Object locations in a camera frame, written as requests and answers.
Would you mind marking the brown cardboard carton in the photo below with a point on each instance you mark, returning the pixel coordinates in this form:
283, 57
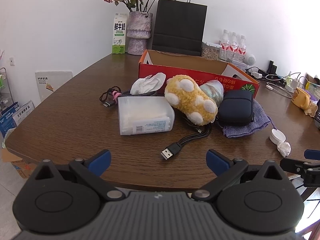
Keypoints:
15, 163

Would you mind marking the white green milk carton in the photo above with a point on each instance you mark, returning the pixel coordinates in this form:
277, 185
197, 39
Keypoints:
119, 35

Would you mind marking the purple fabric pouch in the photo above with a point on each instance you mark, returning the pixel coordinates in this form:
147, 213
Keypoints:
246, 128

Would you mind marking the white plug charger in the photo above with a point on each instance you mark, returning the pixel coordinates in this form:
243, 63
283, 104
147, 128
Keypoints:
293, 86

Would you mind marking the white bottle cap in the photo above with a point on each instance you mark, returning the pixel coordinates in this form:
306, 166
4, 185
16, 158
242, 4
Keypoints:
277, 136

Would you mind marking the wall outlet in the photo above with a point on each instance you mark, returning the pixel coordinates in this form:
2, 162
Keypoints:
11, 61

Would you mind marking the white board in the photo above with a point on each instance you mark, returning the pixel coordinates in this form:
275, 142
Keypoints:
53, 86

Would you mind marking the black power adapter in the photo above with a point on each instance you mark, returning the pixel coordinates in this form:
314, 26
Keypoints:
276, 80

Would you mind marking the small white charger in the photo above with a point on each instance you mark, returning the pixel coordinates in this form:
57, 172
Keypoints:
257, 75

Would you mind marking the dark navy zip case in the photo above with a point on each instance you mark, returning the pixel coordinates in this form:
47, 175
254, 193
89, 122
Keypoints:
235, 107

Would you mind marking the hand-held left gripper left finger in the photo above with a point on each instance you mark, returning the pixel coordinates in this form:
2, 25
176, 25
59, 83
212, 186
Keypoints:
101, 161

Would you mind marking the white round speaker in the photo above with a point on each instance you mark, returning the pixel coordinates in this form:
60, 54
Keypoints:
250, 58

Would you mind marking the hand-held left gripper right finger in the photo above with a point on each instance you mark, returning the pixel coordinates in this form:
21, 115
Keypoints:
216, 162

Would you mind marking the printed paper box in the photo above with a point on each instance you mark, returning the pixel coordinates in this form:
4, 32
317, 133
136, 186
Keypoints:
313, 87

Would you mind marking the red label water bottle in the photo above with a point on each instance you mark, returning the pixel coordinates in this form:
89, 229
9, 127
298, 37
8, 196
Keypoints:
224, 46
233, 47
242, 48

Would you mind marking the clear seed container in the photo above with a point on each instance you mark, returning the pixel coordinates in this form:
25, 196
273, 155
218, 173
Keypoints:
210, 51

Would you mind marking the red cardboard box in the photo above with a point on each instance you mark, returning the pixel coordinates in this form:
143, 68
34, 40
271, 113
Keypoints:
190, 63

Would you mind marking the small white crumpled paper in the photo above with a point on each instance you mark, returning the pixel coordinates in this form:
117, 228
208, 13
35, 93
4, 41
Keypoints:
284, 149

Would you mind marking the iridescent plastic pouch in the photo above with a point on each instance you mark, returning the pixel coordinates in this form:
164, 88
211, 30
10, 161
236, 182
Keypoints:
212, 91

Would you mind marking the black upright devices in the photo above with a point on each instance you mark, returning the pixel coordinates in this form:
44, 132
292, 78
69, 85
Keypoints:
272, 67

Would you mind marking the white printed box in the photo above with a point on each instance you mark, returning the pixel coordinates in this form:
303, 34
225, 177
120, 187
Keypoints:
25, 112

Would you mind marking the large white tissue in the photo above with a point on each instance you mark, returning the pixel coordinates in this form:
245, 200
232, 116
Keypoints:
146, 85

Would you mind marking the blue printed box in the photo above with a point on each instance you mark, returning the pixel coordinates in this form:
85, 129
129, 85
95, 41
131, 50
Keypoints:
8, 120

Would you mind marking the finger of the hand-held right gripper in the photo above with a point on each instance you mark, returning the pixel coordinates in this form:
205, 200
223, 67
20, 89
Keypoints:
292, 165
312, 154

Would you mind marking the purple textured vase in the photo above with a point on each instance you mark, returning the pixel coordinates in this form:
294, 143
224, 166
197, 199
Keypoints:
138, 32

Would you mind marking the black paper bag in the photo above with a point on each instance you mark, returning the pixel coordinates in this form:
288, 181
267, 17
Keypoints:
178, 27

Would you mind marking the yellow mug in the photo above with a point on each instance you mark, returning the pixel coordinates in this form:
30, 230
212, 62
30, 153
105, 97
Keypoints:
300, 98

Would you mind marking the yellow spotted plush toy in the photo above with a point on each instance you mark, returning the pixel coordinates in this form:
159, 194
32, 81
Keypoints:
186, 97

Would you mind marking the small spray bottle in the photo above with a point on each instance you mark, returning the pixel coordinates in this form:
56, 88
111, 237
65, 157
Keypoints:
289, 78

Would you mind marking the beige crumpled cloth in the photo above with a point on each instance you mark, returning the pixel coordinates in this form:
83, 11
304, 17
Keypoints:
312, 108

